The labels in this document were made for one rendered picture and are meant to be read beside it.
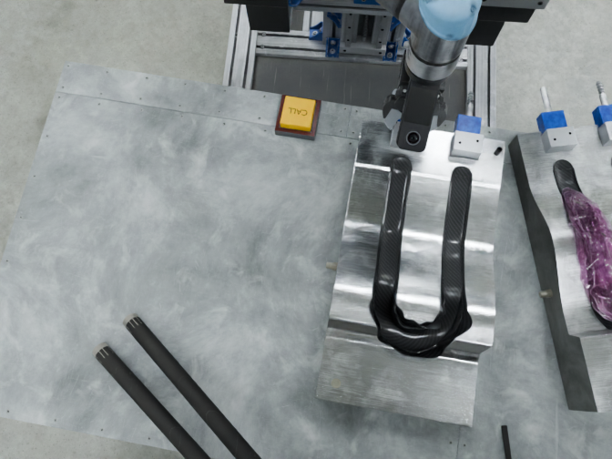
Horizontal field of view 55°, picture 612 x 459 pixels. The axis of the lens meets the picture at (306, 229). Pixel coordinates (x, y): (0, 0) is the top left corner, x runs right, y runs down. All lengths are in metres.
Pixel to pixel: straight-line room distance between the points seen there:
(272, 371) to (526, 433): 0.45
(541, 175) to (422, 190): 0.23
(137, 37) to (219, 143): 1.20
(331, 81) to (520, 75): 0.72
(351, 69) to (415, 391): 1.18
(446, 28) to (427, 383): 0.57
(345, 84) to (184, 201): 0.90
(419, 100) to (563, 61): 1.48
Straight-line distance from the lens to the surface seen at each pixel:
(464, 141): 1.08
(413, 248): 1.03
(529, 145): 1.18
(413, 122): 0.92
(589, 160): 1.21
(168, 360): 1.05
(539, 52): 2.35
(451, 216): 1.07
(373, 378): 1.02
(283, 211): 1.13
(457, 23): 0.78
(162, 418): 1.05
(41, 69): 2.39
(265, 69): 1.94
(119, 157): 1.22
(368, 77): 1.93
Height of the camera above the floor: 1.88
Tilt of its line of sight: 75 degrees down
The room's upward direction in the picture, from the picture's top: 3 degrees counter-clockwise
